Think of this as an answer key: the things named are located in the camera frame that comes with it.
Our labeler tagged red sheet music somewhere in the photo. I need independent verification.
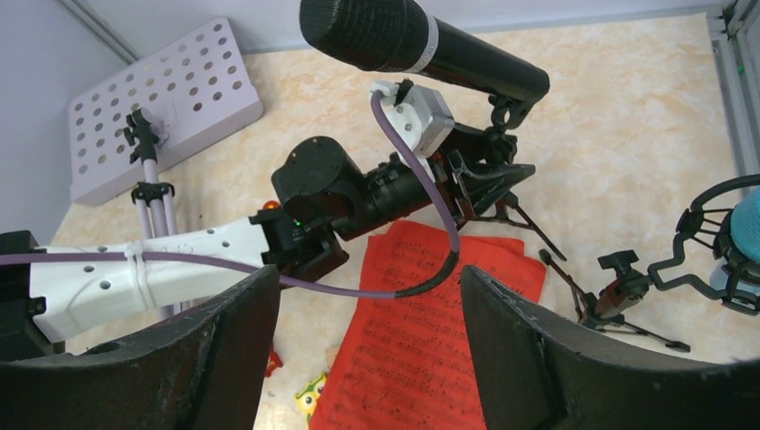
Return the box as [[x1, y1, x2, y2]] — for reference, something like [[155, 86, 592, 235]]
[[309, 220, 546, 429]]

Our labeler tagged red owl toy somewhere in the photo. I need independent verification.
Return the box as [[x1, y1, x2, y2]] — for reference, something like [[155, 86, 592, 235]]
[[264, 348, 283, 378]]

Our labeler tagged yellow owl toy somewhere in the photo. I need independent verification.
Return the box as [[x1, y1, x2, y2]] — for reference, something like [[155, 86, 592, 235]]
[[294, 372, 328, 425]]

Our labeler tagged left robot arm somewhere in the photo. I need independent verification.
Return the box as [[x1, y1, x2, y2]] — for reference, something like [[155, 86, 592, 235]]
[[1, 125, 535, 362]]

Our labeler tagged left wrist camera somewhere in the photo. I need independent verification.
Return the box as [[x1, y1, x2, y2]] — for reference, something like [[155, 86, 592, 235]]
[[370, 79, 455, 159]]

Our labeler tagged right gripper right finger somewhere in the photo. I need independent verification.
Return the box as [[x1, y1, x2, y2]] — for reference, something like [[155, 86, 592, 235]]
[[460, 265, 759, 429]]

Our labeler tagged blue microphone with tripod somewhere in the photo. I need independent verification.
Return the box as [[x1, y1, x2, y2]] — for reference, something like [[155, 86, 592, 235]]
[[538, 173, 760, 354]]

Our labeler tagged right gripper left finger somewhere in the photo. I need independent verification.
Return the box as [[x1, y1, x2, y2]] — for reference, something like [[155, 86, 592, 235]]
[[1, 266, 281, 429]]

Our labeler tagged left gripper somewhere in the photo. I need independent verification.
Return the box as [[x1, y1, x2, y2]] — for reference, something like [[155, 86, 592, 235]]
[[425, 123, 536, 228]]

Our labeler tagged black microphone tripod stand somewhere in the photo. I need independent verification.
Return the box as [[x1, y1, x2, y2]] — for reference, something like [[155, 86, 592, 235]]
[[475, 95, 567, 262]]

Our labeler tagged white music stand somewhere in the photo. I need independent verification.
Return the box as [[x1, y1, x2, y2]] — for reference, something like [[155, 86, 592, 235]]
[[66, 16, 265, 322]]

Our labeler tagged black handheld microphone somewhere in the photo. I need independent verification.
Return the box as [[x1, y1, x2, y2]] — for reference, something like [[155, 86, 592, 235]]
[[298, 0, 550, 103]]

